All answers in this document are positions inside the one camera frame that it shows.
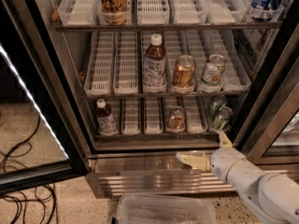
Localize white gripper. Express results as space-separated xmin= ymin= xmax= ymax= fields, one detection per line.
xmin=176 ymin=131 xmax=245 ymax=181

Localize green can front bottom shelf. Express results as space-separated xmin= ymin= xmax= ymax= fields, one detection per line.
xmin=211 ymin=106 xmax=233 ymax=130

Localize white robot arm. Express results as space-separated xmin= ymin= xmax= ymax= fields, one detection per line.
xmin=177 ymin=132 xmax=299 ymax=224

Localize green can rear bottom shelf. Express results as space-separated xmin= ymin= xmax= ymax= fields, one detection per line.
xmin=207 ymin=95 xmax=227 ymax=117

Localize gold can bottom shelf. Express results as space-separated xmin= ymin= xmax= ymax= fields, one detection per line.
xmin=167 ymin=106 xmax=185 ymax=131

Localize gold can shelf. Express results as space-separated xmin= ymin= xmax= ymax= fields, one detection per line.
xmin=172 ymin=55 xmax=196 ymax=88
xmin=167 ymin=106 xmax=185 ymax=131

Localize closed right fridge door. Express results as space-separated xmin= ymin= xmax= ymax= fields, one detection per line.
xmin=233 ymin=3 xmax=299 ymax=166

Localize white green can middle shelf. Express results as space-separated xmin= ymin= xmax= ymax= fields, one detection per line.
xmin=201 ymin=54 xmax=226 ymax=86

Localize gold can middle shelf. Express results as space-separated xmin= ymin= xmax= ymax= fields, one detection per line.
xmin=172 ymin=55 xmax=196 ymax=88

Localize stainless steel fridge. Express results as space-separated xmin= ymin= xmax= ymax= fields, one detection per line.
xmin=18 ymin=0 xmax=299 ymax=199

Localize tea bottle middle shelf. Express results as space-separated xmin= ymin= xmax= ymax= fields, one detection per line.
xmin=143 ymin=34 xmax=166 ymax=93

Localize tea bottle shelf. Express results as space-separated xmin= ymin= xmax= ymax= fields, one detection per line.
xmin=143 ymin=34 xmax=166 ymax=93
xmin=96 ymin=99 xmax=118 ymax=136

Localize tea bottle bottom shelf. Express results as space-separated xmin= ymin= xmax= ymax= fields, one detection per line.
xmin=96 ymin=99 xmax=118 ymax=136

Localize open glass fridge door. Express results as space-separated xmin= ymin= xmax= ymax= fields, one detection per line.
xmin=0 ymin=0 xmax=89 ymax=195

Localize gold bottle top shelf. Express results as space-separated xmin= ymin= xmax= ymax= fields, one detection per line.
xmin=99 ymin=0 xmax=129 ymax=25

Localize clear plastic bin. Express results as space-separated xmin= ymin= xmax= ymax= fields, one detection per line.
xmin=111 ymin=194 xmax=217 ymax=224

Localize black floor cables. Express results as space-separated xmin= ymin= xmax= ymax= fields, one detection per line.
xmin=0 ymin=115 xmax=58 ymax=224

